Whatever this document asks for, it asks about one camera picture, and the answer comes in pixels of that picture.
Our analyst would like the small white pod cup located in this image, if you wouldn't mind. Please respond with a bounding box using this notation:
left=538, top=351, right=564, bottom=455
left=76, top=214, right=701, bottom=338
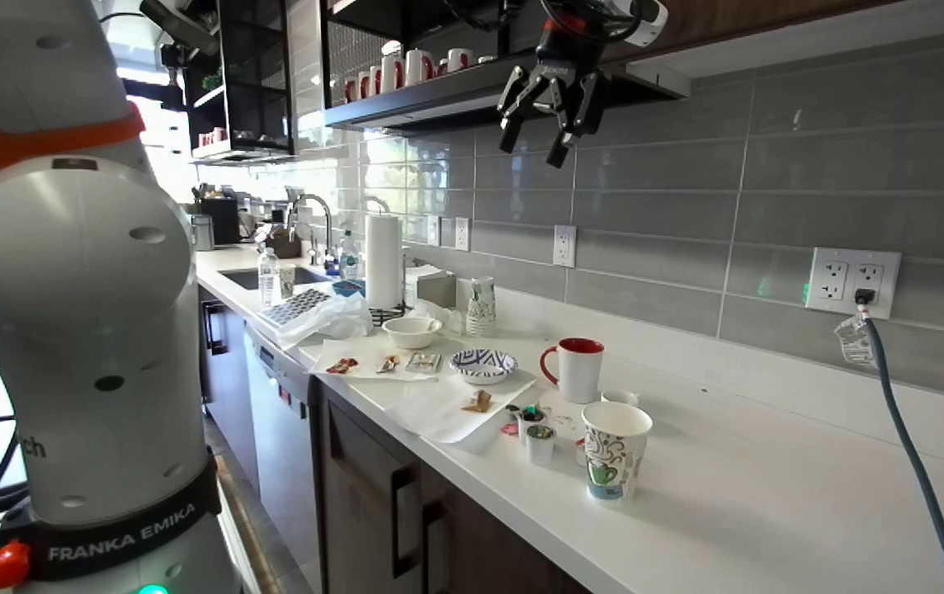
left=525, top=422, right=559, bottom=466

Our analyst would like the small pod green lid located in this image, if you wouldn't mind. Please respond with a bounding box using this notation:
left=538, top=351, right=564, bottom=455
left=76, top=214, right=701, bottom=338
left=515, top=403, right=553, bottom=439

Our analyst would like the white double wall outlet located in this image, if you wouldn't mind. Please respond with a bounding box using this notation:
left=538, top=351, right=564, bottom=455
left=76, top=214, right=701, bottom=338
left=801, top=244, right=905, bottom=324

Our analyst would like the white mug red interior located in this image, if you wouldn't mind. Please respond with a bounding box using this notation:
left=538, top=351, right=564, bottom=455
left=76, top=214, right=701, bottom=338
left=538, top=334, right=607, bottom=405

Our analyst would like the dark kettle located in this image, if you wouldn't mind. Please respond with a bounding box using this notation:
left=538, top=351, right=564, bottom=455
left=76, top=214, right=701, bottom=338
left=262, top=212, right=307, bottom=260

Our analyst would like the clear plastic cable tag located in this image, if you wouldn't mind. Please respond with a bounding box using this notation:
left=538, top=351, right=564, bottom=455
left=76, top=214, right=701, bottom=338
left=831, top=308, right=883, bottom=372

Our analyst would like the white paper towel roll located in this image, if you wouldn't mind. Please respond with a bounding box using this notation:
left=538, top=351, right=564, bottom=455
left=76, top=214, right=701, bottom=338
left=363, top=212, right=409, bottom=315

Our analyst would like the blue patterned paper plate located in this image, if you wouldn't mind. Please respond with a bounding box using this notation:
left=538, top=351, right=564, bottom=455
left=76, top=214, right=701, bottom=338
left=449, top=345, right=521, bottom=390

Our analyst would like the grey metal box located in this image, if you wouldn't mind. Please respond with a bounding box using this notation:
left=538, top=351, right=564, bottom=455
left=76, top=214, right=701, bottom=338
left=417, top=269, right=461, bottom=311

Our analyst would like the steel dishwasher front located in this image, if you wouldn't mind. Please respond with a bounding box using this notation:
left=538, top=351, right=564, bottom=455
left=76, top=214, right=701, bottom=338
left=239, top=327, right=328, bottom=594

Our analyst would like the white rectangular plate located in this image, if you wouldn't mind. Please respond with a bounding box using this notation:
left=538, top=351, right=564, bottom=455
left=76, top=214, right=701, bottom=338
left=426, top=371, right=547, bottom=455

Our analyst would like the black open shelving unit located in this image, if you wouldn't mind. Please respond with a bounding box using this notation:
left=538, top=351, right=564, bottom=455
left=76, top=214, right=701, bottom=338
left=139, top=0, right=300, bottom=169

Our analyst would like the chrome sink faucet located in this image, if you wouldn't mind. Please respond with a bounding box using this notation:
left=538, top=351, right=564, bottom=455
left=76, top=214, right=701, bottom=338
left=285, top=188, right=336, bottom=266

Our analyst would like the dark wood base cabinet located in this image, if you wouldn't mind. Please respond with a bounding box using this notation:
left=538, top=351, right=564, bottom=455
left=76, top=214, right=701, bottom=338
left=311, top=377, right=598, bottom=594

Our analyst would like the wooden upper cabinet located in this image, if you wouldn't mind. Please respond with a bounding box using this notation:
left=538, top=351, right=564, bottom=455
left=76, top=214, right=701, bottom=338
left=648, top=0, right=895, bottom=58

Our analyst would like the white dish rack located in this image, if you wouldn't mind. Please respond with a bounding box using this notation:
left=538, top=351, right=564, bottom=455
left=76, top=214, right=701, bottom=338
left=262, top=280, right=369, bottom=351

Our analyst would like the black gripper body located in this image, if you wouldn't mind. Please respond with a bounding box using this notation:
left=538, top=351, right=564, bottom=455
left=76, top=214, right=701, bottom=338
left=532, top=5, right=613, bottom=85

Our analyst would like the white round bowl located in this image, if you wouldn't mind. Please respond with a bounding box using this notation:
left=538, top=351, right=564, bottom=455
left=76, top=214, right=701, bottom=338
left=380, top=315, right=447, bottom=352

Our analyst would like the grey blue power cable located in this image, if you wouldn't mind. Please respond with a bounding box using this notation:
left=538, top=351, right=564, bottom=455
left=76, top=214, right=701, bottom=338
left=851, top=287, right=944, bottom=594

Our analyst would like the clear plastic bottle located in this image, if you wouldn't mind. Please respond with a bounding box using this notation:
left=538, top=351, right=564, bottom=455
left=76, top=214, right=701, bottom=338
left=256, top=244, right=282, bottom=308
left=336, top=229, right=361, bottom=283

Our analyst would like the steel kitchen sink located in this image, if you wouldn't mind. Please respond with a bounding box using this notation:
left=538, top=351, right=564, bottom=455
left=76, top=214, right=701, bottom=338
left=218, top=260, right=330, bottom=298

